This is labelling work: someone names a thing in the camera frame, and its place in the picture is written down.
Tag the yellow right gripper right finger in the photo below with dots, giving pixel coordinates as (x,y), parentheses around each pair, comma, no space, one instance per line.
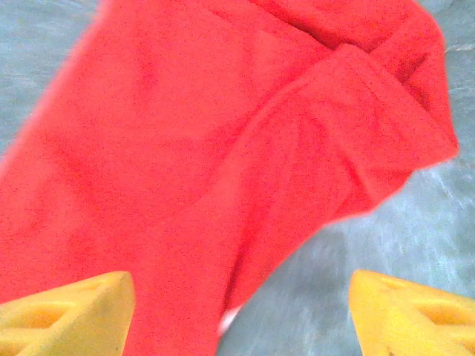
(408,319)

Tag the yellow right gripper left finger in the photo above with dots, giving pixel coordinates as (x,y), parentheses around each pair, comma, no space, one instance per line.
(74,319)

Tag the red t-shirt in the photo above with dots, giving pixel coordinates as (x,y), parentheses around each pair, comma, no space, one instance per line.
(185,148)

